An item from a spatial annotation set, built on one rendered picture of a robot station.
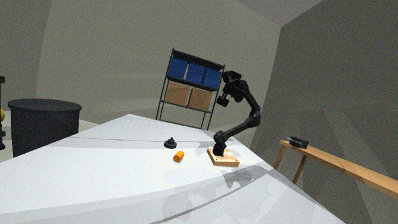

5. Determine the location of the orange knob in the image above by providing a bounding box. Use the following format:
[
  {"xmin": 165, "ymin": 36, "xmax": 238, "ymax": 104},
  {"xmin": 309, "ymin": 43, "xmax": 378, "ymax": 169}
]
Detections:
[{"xmin": 173, "ymin": 151, "xmax": 185, "ymax": 162}]

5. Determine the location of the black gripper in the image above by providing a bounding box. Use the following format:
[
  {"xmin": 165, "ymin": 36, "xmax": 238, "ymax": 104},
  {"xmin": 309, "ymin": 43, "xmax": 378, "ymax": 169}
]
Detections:
[{"xmin": 216, "ymin": 71, "xmax": 242, "ymax": 107}]

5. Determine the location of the dark grey round pedestal with shaft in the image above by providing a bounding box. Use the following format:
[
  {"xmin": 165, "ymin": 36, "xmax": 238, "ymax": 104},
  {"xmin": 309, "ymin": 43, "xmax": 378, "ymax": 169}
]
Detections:
[{"xmin": 164, "ymin": 137, "xmax": 177, "ymax": 149}]

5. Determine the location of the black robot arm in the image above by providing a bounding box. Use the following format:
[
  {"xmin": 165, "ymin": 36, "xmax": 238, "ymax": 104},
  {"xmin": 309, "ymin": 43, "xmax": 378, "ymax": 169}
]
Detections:
[{"xmin": 212, "ymin": 71, "xmax": 261, "ymax": 157}]

